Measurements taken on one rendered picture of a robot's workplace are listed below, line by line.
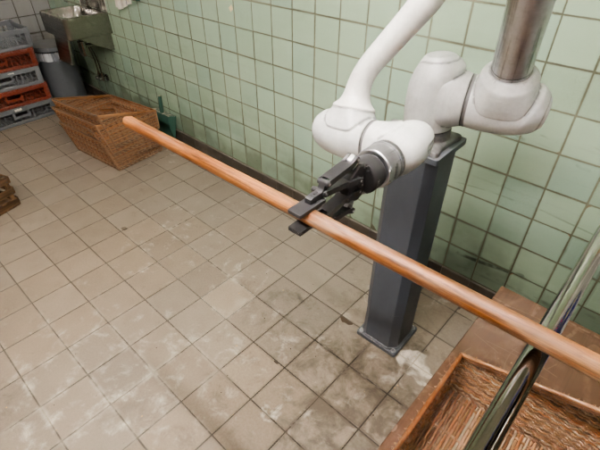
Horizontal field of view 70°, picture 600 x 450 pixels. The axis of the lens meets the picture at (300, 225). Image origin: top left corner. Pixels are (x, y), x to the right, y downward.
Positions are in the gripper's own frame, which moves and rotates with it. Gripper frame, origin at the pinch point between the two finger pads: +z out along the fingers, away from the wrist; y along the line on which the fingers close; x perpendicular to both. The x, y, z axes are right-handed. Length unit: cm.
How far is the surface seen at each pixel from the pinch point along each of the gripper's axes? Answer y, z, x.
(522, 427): 58, -28, -46
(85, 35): 46, -108, 323
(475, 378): 52, -29, -32
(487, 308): -1.3, 1.2, -33.2
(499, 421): 1.8, 13.4, -40.6
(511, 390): 1.8, 8.6, -40.2
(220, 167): -1.2, 0.7, 22.4
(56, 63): 79, -102, 386
